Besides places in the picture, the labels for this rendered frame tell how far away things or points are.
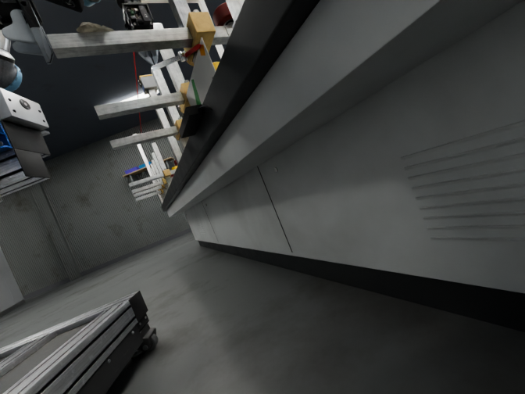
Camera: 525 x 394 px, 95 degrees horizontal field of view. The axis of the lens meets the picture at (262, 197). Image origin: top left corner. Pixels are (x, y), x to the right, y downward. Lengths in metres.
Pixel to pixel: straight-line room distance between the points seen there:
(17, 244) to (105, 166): 3.36
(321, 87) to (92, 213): 8.44
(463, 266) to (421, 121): 0.29
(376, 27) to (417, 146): 0.28
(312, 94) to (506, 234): 0.39
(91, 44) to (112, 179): 7.74
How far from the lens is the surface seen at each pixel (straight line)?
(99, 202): 8.54
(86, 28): 0.71
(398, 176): 0.59
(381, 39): 0.33
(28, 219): 9.75
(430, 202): 0.58
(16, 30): 0.70
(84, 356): 0.89
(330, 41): 0.38
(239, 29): 0.48
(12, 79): 1.39
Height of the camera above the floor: 0.43
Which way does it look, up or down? 2 degrees down
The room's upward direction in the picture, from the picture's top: 22 degrees counter-clockwise
